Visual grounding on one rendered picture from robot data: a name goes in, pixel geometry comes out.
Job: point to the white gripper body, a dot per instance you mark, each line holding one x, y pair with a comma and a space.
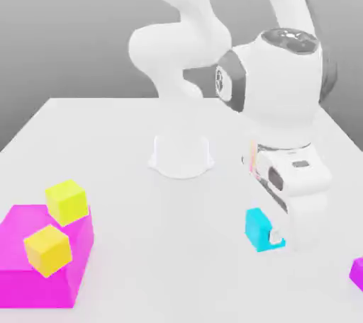
306, 215

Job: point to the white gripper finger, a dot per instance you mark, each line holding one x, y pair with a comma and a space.
275, 237

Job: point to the small cyan cube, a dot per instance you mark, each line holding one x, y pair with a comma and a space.
256, 229

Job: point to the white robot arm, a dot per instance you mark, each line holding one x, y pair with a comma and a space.
198, 25

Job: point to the small purple cube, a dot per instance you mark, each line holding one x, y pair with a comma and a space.
357, 273

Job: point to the small lime yellow cube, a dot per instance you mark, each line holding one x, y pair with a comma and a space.
66, 201

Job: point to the small golden yellow cube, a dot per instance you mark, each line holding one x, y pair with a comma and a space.
48, 249

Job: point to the large magenta box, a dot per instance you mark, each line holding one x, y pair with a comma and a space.
17, 289

